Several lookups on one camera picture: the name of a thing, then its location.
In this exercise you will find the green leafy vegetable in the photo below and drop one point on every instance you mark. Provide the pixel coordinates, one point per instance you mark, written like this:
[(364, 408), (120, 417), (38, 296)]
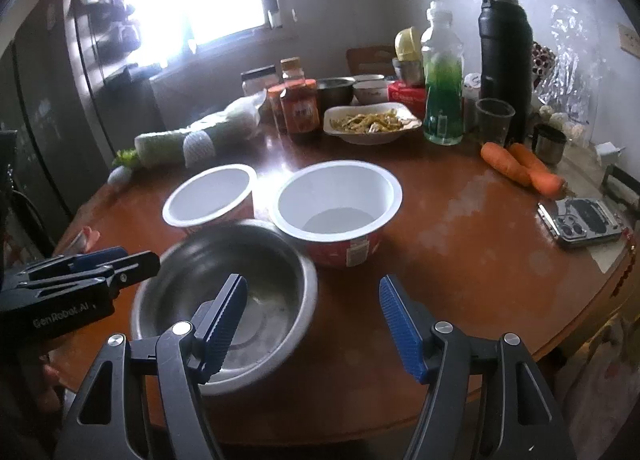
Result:
[(126, 159)]

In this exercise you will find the white dish of food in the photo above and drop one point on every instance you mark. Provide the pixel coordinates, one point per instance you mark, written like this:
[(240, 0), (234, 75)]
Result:
[(370, 124)]

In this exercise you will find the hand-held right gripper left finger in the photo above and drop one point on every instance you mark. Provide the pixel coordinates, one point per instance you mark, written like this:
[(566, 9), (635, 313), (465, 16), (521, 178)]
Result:
[(227, 325)]

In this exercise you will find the white paper bowl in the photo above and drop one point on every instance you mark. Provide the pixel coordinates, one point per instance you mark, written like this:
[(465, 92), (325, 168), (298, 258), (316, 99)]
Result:
[(340, 195), (210, 195)]

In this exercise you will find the white ceramic bowl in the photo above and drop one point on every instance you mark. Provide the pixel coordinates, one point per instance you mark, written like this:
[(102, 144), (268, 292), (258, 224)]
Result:
[(370, 92)]

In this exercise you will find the yellow plastic container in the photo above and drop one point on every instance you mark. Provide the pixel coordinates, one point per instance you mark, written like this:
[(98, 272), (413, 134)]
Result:
[(408, 43)]

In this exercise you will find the black thermos flask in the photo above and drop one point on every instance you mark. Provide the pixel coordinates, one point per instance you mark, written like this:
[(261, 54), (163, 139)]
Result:
[(504, 64)]

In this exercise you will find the wooden chair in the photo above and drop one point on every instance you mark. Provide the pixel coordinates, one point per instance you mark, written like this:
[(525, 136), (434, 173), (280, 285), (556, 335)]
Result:
[(370, 58)]

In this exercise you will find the grey refrigerator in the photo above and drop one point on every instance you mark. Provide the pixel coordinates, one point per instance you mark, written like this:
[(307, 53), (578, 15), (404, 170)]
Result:
[(45, 114)]

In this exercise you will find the black lidded white jar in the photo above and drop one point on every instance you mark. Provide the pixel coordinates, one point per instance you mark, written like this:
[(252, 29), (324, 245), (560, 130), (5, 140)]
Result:
[(259, 82)]

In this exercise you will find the small steel bowl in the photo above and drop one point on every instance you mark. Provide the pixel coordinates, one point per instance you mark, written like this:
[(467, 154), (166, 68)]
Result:
[(335, 92)]

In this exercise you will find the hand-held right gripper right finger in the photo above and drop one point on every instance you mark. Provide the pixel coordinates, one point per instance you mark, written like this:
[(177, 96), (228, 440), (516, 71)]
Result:
[(400, 325)]

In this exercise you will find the white charger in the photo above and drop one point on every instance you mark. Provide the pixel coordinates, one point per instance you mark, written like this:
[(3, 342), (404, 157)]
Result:
[(610, 153)]

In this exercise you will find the clear plastic bag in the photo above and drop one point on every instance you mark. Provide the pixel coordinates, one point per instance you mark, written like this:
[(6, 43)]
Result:
[(567, 54)]

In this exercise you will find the foam net wrapped fruit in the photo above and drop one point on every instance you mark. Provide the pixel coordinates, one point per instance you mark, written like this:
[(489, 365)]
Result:
[(198, 149), (119, 175)]

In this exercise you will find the smartphone with silver case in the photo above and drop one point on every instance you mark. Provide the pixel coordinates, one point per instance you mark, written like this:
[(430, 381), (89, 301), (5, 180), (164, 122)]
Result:
[(580, 222)]

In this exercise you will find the small dark steel cup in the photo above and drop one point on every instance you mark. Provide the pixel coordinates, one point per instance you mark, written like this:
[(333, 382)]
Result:
[(548, 144)]

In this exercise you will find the napa cabbage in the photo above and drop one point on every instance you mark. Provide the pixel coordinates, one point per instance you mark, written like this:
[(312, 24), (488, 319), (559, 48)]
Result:
[(225, 127)]

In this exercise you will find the red chili sauce jar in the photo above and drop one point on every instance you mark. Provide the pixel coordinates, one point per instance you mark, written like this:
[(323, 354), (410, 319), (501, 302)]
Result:
[(276, 109)]

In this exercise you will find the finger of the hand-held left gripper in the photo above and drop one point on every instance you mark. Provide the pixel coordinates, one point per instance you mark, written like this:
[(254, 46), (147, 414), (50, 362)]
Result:
[(137, 267), (95, 258)]

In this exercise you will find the red tissue box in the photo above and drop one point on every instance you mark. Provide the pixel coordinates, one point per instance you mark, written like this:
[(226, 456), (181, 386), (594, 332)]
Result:
[(407, 92)]

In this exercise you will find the large steel bowl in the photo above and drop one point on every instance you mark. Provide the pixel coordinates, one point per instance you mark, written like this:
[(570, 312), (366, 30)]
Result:
[(280, 265)]

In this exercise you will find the brown sauce bottle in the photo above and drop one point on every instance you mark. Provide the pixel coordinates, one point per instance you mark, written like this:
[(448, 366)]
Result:
[(300, 112)]

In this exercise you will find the garlic bulbs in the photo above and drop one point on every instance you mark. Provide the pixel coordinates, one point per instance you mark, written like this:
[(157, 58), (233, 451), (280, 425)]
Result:
[(560, 119)]

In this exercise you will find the clear plastic cup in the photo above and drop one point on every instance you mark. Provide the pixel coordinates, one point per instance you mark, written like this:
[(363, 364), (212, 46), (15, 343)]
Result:
[(494, 122)]

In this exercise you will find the wall shelf with items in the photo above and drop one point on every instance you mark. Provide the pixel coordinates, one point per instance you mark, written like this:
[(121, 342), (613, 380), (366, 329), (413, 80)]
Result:
[(107, 24)]

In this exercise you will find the wall outlet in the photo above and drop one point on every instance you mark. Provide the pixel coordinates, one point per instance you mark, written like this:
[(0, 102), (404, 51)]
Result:
[(629, 42)]

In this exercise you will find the orange capped seasoning bottle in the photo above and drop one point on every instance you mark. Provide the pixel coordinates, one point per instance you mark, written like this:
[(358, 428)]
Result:
[(292, 69)]

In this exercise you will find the green liquid plastic bottle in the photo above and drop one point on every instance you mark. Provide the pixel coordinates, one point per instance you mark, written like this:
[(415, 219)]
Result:
[(442, 89)]

